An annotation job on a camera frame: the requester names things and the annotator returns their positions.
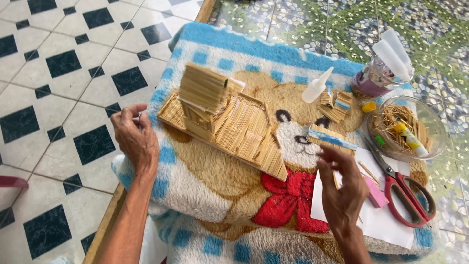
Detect person's left hand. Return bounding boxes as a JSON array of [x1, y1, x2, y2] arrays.
[[110, 103, 160, 174]]

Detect person's right hand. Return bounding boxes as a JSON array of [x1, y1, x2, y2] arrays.
[[317, 145, 371, 230]]

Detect pink eraser block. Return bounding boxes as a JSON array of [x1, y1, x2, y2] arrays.
[[363, 177, 390, 209]]

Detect loose toothpick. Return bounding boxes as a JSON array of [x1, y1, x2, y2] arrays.
[[357, 161, 382, 186]]

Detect white paper sheet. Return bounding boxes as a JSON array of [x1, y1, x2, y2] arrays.
[[311, 147, 417, 250]]

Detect toothpick panel with blue tape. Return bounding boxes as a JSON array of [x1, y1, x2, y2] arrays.
[[306, 123, 358, 157]]

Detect flat toothpick panel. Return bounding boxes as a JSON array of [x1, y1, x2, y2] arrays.
[[317, 104, 347, 124]]

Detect pile of loose toothpicks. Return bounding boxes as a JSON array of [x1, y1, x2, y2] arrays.
[[371, 106, 433, 154]]

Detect yellow white glue stick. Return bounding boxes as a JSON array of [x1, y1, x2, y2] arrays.
[[393, 123, 430, 158]]

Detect small toothpick panel blue strip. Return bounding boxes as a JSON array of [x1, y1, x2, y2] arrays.
[[335, 92, 353, 111]]

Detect toothpick model house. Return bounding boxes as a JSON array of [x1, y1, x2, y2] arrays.
[[157, 62, 288, 182]]

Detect fluffy bear print blanket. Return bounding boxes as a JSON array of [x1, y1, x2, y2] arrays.
[[111, 22, 437, 264]]

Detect white squeeze glue bottle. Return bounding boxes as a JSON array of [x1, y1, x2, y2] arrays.
[[301, 66, 335, 104]]

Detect clear jar with purple label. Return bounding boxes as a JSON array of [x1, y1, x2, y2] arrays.
[[352, 57, 415, 99]]

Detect clear plastic bowl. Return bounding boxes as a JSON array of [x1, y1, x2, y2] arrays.
[[366, 96, 448, 163]]

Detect red plastic object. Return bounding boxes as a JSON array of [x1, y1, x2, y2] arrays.
[[0, 175, 29, 189]]

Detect white glue gun stick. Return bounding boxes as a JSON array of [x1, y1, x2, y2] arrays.
[[381, 29, 414, 70], [372, 38, 412, 82]]

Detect red handled scissors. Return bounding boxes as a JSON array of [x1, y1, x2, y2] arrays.
[[364, 137, 437, 229]]

